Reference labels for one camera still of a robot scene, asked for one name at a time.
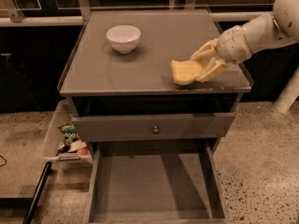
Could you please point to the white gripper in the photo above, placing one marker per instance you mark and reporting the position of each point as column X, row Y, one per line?
column 232, row 46

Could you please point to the yellow sponge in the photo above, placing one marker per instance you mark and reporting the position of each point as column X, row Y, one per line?
column 185, row 73

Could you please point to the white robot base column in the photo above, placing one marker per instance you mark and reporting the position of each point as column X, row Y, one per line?
column 288, row 95

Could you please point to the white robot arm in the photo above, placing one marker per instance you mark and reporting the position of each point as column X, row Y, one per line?
column 278, row 29

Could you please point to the grey top drawer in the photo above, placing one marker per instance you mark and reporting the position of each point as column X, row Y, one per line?
column 139, row 127

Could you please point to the round metal drawer knob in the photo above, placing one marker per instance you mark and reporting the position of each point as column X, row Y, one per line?
column 155, row 130

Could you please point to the grey drawer cabinet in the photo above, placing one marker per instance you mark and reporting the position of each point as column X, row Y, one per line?
column 99, row 81

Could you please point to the grey open middle drawer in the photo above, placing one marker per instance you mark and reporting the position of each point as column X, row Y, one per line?
column 155, row 183

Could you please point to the white ceramic bowl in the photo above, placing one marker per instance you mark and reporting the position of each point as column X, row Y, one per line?
column 123, row 38

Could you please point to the white and red packet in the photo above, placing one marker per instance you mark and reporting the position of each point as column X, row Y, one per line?
column 77, row 147

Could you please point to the green snack bag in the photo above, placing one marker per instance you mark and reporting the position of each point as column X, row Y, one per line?
column 69, row 133

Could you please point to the clear plastic bin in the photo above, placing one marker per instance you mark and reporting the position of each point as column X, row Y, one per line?
column 54, row 138

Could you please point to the white metal railing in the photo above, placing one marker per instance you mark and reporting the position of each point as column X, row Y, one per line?
column 31, row 12

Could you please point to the black pole on floor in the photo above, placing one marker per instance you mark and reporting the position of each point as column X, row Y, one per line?
column 37, row 194

